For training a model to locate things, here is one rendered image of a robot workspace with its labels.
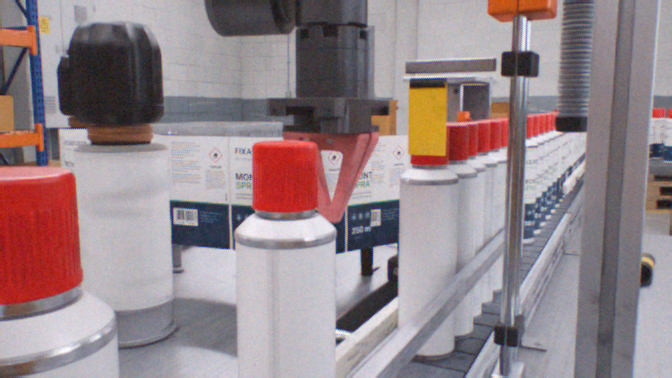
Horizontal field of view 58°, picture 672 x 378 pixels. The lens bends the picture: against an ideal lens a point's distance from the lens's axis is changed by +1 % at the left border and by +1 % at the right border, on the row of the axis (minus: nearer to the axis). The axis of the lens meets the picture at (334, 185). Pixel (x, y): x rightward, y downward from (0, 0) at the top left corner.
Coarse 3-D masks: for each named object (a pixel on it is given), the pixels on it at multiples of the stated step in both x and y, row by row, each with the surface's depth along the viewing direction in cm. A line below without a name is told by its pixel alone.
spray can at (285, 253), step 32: (256, 160) 29; (288, 160) 29; (256, 192) 29; (288, 192) 29; (256, 224) 29; (288, 224) 29; (320, 224) 30; (256, 256) 29; (288, 256) 28; (320, 256) 29; (256, 288) 29; (288, 288) 28; (320, 288) 29; (256, 320) 29; (288, 320) 29; (320, 320) 29; (256, 352) 29; (288, 352) 29; (320, 352) 30
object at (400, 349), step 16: (496, 240) 63; (480, 256) 56; (496, 256) 60; (464, 272) 51; (480, 272) 53; (448, 288) 47; (464, 288) 48; (432, 304) 43; (448, 304) 44; (416, 320) 40; (432, 320) 41; (400, 336) 37; (416, 336) 37; (384, 352) 35; (400, 352) 35; (416, 352) 38; (368, 368) 32; (384, 368) 33; (400, 368) 35
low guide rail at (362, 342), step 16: (368, 320) 53; (384, 320) 53; (352, 336) 49; (368, 336) 50; (384, 336) 53; (336, 352) 46; (352, 352) 47; (368, 352) 50; (336, 368) 45; (352, 368) 47
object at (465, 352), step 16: (544, 240) 100; (528, 256) 89; (528, 272) 82; (496, 304) 68; (480, 320) 63; (496, 320) 63; (480, 336) 58; (464, 352) 55; (480, 352) 58; (416, 368) 51; (432, 368) 51; (448, 368) 51; (464, 368) 51
